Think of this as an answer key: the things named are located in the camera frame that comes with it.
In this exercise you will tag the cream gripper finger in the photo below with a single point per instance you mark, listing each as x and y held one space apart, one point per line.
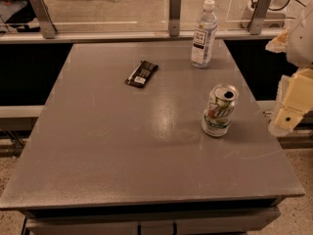
279 43
293 101

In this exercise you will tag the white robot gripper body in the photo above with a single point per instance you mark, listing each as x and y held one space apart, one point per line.
301 44

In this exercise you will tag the white 7up soda can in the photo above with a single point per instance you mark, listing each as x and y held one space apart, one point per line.
217 114

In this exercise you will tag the clear plastic water bottle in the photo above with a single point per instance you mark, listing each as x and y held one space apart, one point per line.
204 36

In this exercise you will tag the black snack bar wrapper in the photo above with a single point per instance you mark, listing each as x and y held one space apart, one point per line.
141 75

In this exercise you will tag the clear acrylic barrier panel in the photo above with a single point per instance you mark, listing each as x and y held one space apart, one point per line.
136 15

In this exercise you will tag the white device with cable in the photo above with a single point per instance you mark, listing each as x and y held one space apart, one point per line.
275 17

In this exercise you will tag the right metal panel bracket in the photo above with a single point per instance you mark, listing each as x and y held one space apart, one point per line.
257 20

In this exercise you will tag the metal panel bracket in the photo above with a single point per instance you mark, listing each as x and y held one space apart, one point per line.
174 17
257 20
41 12

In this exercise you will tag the middle metal panel bracket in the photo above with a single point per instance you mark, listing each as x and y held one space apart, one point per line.
174 17

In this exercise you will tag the left metal panel bracket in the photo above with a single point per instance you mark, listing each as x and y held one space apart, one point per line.
41 12

